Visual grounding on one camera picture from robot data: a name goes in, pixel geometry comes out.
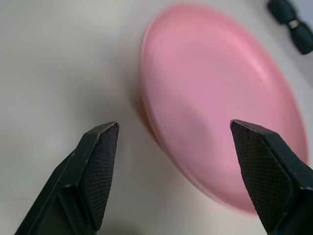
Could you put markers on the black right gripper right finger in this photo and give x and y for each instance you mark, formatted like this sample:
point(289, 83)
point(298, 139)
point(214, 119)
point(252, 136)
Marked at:
point(271, 171)

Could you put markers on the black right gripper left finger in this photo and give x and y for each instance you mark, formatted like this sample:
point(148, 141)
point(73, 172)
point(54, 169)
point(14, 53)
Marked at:
point(80, 186)

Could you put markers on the pink plastic plate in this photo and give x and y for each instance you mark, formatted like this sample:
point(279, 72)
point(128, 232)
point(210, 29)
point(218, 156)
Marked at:
point(215, 98)

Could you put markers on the dark green dumbbell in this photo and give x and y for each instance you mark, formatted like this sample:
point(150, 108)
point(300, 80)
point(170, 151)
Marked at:
point(292, 23)

